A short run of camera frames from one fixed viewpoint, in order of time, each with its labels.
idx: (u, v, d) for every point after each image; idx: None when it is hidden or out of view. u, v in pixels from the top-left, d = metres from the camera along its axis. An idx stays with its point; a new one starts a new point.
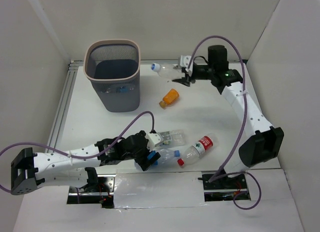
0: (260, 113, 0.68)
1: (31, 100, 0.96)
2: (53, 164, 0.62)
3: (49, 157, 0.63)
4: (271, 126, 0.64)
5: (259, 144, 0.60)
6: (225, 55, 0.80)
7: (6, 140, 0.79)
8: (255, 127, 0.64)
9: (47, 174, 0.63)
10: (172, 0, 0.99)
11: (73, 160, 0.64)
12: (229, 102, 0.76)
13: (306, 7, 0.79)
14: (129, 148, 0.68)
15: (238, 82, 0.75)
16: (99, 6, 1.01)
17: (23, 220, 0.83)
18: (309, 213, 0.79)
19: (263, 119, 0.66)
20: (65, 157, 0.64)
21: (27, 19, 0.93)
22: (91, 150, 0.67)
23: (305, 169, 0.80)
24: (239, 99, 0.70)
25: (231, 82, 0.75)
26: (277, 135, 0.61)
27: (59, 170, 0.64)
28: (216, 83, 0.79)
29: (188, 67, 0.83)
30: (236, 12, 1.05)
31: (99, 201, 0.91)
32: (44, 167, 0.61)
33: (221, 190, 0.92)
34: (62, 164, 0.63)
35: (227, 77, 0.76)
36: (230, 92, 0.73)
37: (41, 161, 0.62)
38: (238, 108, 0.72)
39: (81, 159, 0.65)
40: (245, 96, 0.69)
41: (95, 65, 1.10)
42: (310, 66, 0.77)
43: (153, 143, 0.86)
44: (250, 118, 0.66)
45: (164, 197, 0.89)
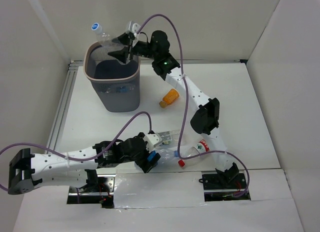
0: (199, 90, 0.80)
1: (31, 101, 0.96)
2: (49, 166, 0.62)
3: (46, 159, 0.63)
4: (210, 98, 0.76)
5: (204, 116, 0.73)
6: (167, 43, 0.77)
7: (6, 140, 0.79)
8: (197, 103, 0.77)
9: (44, 175, 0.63)
10: (172, 0, 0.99)
11: (70, 162, 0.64)
12: (173, 86, 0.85)
13: (306, 7, 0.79)
14: (126, 151, 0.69)
15: (176, 67, 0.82)
16: (99, 5, 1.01)
17: (23, 221, 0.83)
18: (309, 213, 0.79)
19: (202, 95, 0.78)
20: (62, 158, 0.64)
21: (26, 19, 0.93)
22: (88, 153, 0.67)
23: (305, 170, 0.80)
24: (181, 83, 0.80)
25: (170, 68, 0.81)
26: (215, 105, 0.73)
27: (56, 171, 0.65)
28: (157, 71, 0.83)
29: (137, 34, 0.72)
30: (236, 12, 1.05)
31: (99, 201, 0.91)
32: (40, 168, 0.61)
33: (220, 190, 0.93)
34: (59, 165, 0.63)
35: (166, 65, 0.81)
36: (171, 79, 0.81)
37: (38, 162, 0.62)
38: (181, 90, 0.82)
39: (78, 162, 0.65)
40: (184, 79, 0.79)
41: (95, 65, 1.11)
42: (310, 65, 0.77)
43: (151, 145, 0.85)
44: (192, 96, 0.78)
45: (164, 196, 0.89)
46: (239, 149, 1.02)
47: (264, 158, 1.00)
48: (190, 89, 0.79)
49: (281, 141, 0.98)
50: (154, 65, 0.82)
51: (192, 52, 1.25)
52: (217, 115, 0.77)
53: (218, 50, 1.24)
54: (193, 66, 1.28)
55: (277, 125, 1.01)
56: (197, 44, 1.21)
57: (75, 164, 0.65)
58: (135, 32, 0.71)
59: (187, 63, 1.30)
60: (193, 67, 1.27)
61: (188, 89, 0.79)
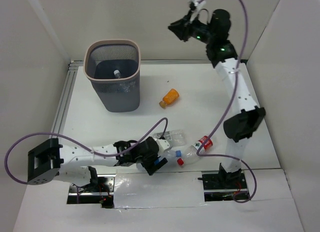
0: (248, 92, 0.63)
1: (31, 100, 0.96)
2: (76, 158, 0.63)
3: (73, 150, 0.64)
4: (257, 107, 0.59)
5: (243, 121, 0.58)
6: (229, 24, 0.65)
7: (7, 139, 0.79)
8: (241, 106, 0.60)
9: (67, 167, 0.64)
10: (173, 0, 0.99)
11: (95, 157, 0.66)
12: (221, 78, 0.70)
13: (306, 7, 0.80)
14: (142, 151, 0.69)
15: (233, 58, 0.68)
16: (99, 5, 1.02)
17: (22, 220, 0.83)
18: (309, 213, 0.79)
19: (250, 100, 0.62)
20: (88, 152, 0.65)
21: (26, 19, 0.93)
22: (110, 150, 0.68)
23: (305, 169, 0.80)
24: (231, 77, 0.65)
25: (225, 56, 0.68)
26: (261, 115, 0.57)
27: (79, 164, 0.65)
28: (209, 55, 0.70)
29: (198, 5, 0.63)
30: (236, 12, 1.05)
31: (99, 201, 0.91)
32: (68, 160, 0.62)
33: (221, 190, 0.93)
34: (85, 158, 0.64)
35: (222, 52, 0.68)
36: (222, 68, 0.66)
37: (66, 153, 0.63)
38: (228, 86, 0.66)
39: (101, 157, 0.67)
40: (237, 74, 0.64)
41: (95, 65, 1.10)
42: (310, 65, 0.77)
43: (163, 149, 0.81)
44: (238, 97, 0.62)
45: (164, 196, 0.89)
46: None
47: (264, 158, 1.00)
48: (238, 87, 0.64)
49: (281, 141, 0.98)
50: (207, 46, 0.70)
51: (192, 52, 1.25)
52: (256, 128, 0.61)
53: None
54: (193, 66, 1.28)
55: (277, 125, 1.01)
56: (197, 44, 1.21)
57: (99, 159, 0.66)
58: (196, 3, 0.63)
59: (188, 63, 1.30)
60: (193, 67, 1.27)
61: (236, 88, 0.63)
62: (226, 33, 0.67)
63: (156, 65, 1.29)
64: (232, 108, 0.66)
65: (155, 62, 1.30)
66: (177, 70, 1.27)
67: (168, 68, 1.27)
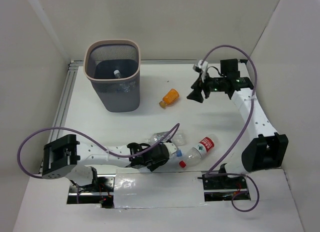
0: (266, 118, 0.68)
1: (31, 100, 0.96)
2: (92, 156, 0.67)
3: (90, 148, 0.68)
4: (276, 132, 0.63)
5: (261, 148, 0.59)
6: (235, 63, 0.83)
7: (6, 139, 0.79)
8: (259, 131, 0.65)
9: (82, 163, 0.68)
10: (172, 0, 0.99)
11: (109, 156, 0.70)
12: (237, 107, 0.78)
13: (306, 7, 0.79)
14: (154, 156, 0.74)
15: (249, 89, 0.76)
16: (99, 5, 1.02)
17: (22, 221, 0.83)
18: (309, 213, 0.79)
19: (268, 125, 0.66)
20: (103, 151, 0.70)
21: (26, 19, 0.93)
22: (124, 151, 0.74)
23: (305, 169, 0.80)
24: (247, 104, 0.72)
25: (241, 87, 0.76)
26: (282, 142, 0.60)
27: (93, 162, 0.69)
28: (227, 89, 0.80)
29: (202, 65, 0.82)
30: (236, 12, 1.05)
31: (99, 201, 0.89)
32: (85, 157, 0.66)
33: (221, 190, 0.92)
34: (100, 157, 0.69)
35: (238, 83, 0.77)
36: (238, 97, 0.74)
37: (83, 150, 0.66)
38: (245, 113, 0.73)
39: (115, 157, 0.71)
40: (253, 100, 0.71)
41: (95, 65, 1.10)
42: (310, 65, 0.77)
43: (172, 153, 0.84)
44: (255, 122, 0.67)
45: (164, 196, 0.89)
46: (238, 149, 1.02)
47: None
48: (254, 113, 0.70)
49: None
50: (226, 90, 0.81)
51: (192, 52, 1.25)
52: (280, 159, 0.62)
53: (218, 50, 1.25)
54: (193, 66, 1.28)
55: (277, 125, 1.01)
56: (197, 44, 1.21)
57: (113, 158, 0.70)
58: (200, 64, 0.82)
59: (188, 63, 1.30)
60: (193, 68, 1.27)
61: (253, 114, 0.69)
62: (236, 71, 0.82)
63: (156, 65, 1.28)
64: (250, 133, 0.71)
65: (154, 62, 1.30)
66: (177, 70, 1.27)
67: (167, 68, 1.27)
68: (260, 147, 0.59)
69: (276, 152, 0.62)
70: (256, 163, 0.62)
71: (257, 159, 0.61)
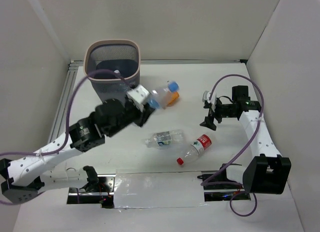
0: (270, 140, 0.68)
1: (31, 101, 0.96)
2: (26, 169, 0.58)
3: (22, 163, 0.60)
4: (278, 154, 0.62)
5: (262, 168, 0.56)
6: (246, 89, 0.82)
7: (6, 139, 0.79)
8: (261, 151, 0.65)
9: (28, 178, 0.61)
10: (172, 0, 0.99)
11: (45, 158, 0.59)
12: (243, 126, 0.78)
13: (306, 7, 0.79)
14: (100, 121, 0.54)
15: (257, 111, 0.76)
16: (99, 6, 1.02)
17: (22, 221, 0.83)
18: (309, 213, 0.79)
19: (272, 146, 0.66)
20: (36, 157, 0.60)
21: (26, 19, 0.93)
22: (62, 140, 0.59)
23: (305, 170, 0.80)
24: (253, 124, 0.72)
25: (250, 109, 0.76)
26: (284, 165, 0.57)
27: (36, 172, 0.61)
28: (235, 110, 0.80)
29: (210, 100, 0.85)
30: (235, 12, 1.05)
31: (99, 201, 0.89)
32: (18, 174, 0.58)
33: (221, 190, 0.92)
34: (36, 165, 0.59)
35: (247, 104, 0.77)
36: (245, 117, 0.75)
37: (15, 169, 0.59)
38: (250, 132, 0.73)
39: (52, 155, 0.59)
40: (259, 121, 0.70)
41: (95, 65, 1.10)
42: (310, 66, 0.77)
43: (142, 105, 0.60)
44: (259, 142, 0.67)
45: (164, 196, 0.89)
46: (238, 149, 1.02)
47: None
48: (259, 132, 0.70)
49: (280, 141, 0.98)
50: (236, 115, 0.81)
51: (192, 51, 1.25)
52: (282, 182, 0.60)
53: (218, 50, 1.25)
54: (193, 66, 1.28)
55: (277, 125, 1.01)
56: (197, 44, 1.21)
57: (51, 158, 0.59)
58: (208, 98, 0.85)
59: (188, 63, 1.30)
60: (193, 67, 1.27)
61: (257, 133, 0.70)
62: (246, 96, 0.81)
63: (156, 65, 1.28)
64: (253, 153, 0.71)
65: (154, 62, 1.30)
66: (177, 70, 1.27)
67: (167, 68, 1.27)
68: (260, 168, 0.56)
69: (279, 174, 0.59)
70: (256, 184, 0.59)
71: (257, 180, 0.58)
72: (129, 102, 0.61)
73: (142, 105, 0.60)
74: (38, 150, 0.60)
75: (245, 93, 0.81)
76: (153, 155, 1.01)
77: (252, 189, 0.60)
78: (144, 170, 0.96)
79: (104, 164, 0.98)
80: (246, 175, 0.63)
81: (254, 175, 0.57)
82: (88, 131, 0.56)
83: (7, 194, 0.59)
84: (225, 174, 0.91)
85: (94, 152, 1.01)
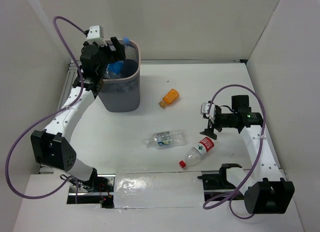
0: (273, 161, 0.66)
1: (31, 101, 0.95)
2: (65, 121, 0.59)
3: (57, 120, 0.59)
4: (282, 178, 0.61)
5: (264, 193, 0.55)
6: (246, 99, 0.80)
7: (6, 139, 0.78)
8: (264, 174, 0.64)
9: (69, 134, 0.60)
10: (173, 0, 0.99)
11: (74, 107, 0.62)
12: (245, 142, 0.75)
13: (306, 8, 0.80)
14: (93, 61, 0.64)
15: (259, 125, 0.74)
16: (99, 5, 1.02)
17: (21, 221, 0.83)
18: (309, 212, 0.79)
19: (274, 169, 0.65)
20: (67, 111, 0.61)
21: (26, 19, 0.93)
22: (77, 91, 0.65)
23: (305, 169, 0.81)
24: (255, 142, 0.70)
25: (252, 123, 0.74)
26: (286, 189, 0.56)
27: (73, 126, 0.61)
28: (236, 120, 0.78)
29: (208, 114, 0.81)
30: (236, 12, 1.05)
31: (99, 201, 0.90)
32: (62, 128, 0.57)
33: (220, 190, 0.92)
34: (71, 116, 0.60)
35: (248, 117, 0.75)
36: (247, 133, 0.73)
37: (54, 127, 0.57)
38: (252, 151, 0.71)
39: (78, 102, 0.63)
40: (262, 140, 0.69)
41: None
42: (310, 66, 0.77)
43: (103, 39, 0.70)
44: (261, 164, 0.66)
45: (164, 196, 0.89)
46: (238, 149, 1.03)
47: None
48: (262, 153, 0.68)
49: (280, 141, 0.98)
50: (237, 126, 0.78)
51: (192, 52, 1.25)
52: (285, 205, 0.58)
53: (218, 50, 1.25)
54: (193, 66, 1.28)
55: (277, 125, 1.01)
56: (197, 44, 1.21)
57: (79, 104, 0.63)
58: (206, 111, 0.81)
59: (188, 64, 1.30)
60: (193, 67, 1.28)
61: (260, 154, 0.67)
62: (247, 107, 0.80)
63: (157, 65, 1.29)
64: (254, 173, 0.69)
65: (154, 62, 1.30)
66: (178, 70, 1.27)
67: (168, 68, 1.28)
68: (262, 193, 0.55)
69: (281, 197, 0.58)
70: (258, 206, 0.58)
71: (259, 203, 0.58)
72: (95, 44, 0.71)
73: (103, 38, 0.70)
74: (63, 106, 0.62)
75: (246, 103, 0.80)
76: (153, 155, 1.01)
77: (254, 211, 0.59)
78: (143, 170, 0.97)
79: (104, 164, 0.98)
80: (248, 193, 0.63)
81: (256, 198, 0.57)
82: (90, 78, 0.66)
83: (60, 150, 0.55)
84: (225, 175, 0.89)
85: (94, 152, 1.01)
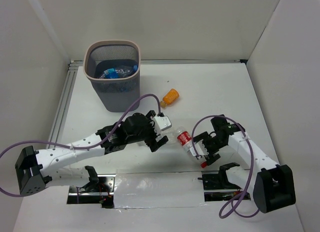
0: (264, 153, 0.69)
1: (31, 101, 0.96)
2: (56, 159, 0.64)
3: (52, 152, 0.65)
4: (277, 164, 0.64)
5: (268, 181, 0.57)
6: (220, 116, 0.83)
7: (7, 139, 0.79)
8: (261, 166, 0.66)
9: (51, 170, 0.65)
10: None
11: (76, 152, 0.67)
12: (235, 149, 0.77)
13: (307, 7, 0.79)
14: (129, 129, 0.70)
15: (239, 131, 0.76)
16: (99, 6, 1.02)
17: (21, 221, 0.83)
18: (309, 213, 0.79)
19: (268, 159, 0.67)
20: (67, 150, 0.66)
21: (26, 19, 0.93)
22: (93, 140, 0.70)
23: (305, 170, 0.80)
24: (243, 143, 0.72)
25: (233, 131, 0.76)
26: (286, 172, 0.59)
27: (62, 164, 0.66)
28: (220, 135, 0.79)
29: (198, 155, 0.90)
30: (236, 12, 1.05)
31: (99, 201, 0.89)
32: (48, 163, 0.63)
33: (221, 190, 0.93)
34: (65, 157, 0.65)
35: (230, 127, 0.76)
36: (233, 139, 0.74)
37: (45, 157, 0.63)
38: (244, 153, 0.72)
39: (84, 150, 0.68)
40: (248, 140, 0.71)
41: (95, 65, 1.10)
42: (310, 66, 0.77)
43: (159, 130, 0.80)
44: (255, 158, 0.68)
45: (164, 196, 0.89)
46: None
47: None
48: (253, 151, 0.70)
49: (280, 141, 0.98)
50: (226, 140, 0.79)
51: (192, 52, 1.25)
52: (292, 191, 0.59)
53: (218, 50, 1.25)
54: (193, 66, 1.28)
55: (277, 125, 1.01)
56: (197, 44, 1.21)
57: (81, 152, 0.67)
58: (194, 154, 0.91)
59: (188, 64, 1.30)
60: (193, 67, 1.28)
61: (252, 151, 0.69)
62: (225, 121, 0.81)
63: (156, 65, 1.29)
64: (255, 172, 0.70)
65: (154, 62, 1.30)
66: (177, 70, 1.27)
67: (167, 68, 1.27)
68: (266, 180, 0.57)
69: (285, 185, 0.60)
70: (270, 199, 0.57)
71: (268, 194, 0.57)
72: (152, 123, 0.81)
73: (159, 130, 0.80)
74: (70, 143, 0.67)
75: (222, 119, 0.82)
76: (153, 155, 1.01)
77: (269, 207, 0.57)
78: (143, 170, 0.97)
79: (104, 164, 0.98)
80: (256, 194, 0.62)
81: (263, 189, 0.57)
82: (116, 136, 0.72)
83: (28, 183, 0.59)
84: (225, 176, 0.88)
85: None
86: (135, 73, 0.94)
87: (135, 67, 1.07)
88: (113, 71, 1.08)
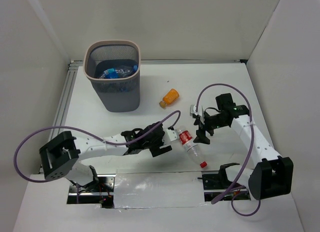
0: (267, 142, 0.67)
1: (31, 101, 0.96)
2: (91, 147, 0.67)
3: (87, 141, 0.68)
4: (279, 156, 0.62)
5: (267, 173, 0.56)
6: (229, 95, 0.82)
7: (7, 139, 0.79)
8: (262, 156, 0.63)
9: (82, 157, 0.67)
10: None
11: (107, 146, 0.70)
12: (237, 133, 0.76)
13: (306, 8, 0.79)
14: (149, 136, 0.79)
15: (246, 114, 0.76)
16: (99, 5, 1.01)
17: (21, 222, 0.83)
18: (309, 213, 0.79)
19: (270, 149, 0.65)
20: (100, 141, 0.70)
21: (26, 19, 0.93)
22: (119, 139, 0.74)
23: (305, 170, 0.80)
24: (247, 129, 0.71)
25: (239, 114, 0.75)
26: (287, 165, 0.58)
27: (92, 154, 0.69)
28: (224, 115, 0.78)
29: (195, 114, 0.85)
30: (235, 12, 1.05)
31: (99, 201, 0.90)
32: (84, 149, 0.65)
33: (221, 190, 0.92)
34: (99, 147, 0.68)
35: (235, 110, 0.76)
36: (237, 123, 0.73)
37: (81, 143, 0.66)
38: (246, 139, 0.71)
39: (112, 146, 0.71)
40: (252, 126, 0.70)
41: (95, 65, 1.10)
42: (310, 66, 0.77)
43: (169, 140, 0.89)
44: (257, 146, 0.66)
45: (164, 197, 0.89)
46: (238, 149, 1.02)
47: None
48: (255, 138, 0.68)
49: (280, 141, 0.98)
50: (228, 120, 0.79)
51: (192, 52, 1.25)
52: (289, 183, 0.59)
53: (218, 50, 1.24)
54: (193, 66, 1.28)
55: (277, 125, 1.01)
56: (197, 44, 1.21)
57: (111, 147, 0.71)
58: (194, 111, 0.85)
59: (188, 64, 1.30)
60: (194, 67, 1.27)
61: (254, 139, 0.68)
62: (232, 102, 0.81)
63: (156, 65, 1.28)
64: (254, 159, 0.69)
65: (155, 62, 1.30)
66: (178, 70, 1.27)
67: (168, 68, 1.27)
68: (266, 172, 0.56)
69: (283, 176, 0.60)
70: (264, 189, 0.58)
71: (265, 184, 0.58)
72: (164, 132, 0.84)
73: (169, 140, 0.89)
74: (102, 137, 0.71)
75: (230, 100, 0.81)
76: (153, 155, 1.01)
77: (261, 195, 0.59)
78: (143, 170, 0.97)
79: (104, 164, 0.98)
80: (252, 181, 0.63)
81: (261, 181, 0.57)
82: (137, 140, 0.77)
83: (62, 165, 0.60)
84: (225, 176, 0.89)
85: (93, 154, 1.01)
86: (135, 73, 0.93)
87: (135, 67, 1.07)
88: (113, 71, 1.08)
